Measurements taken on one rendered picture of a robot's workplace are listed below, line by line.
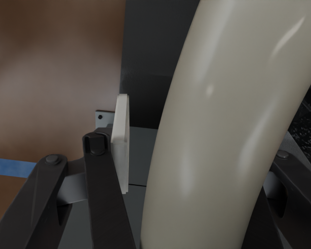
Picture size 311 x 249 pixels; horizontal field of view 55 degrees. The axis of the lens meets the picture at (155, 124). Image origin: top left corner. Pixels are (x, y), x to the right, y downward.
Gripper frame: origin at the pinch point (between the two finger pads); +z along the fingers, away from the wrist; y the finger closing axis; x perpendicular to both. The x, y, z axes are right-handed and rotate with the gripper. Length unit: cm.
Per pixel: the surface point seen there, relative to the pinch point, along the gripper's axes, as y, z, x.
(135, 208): -2, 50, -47
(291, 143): 63, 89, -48
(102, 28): -13, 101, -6
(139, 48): 0, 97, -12
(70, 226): -18, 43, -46
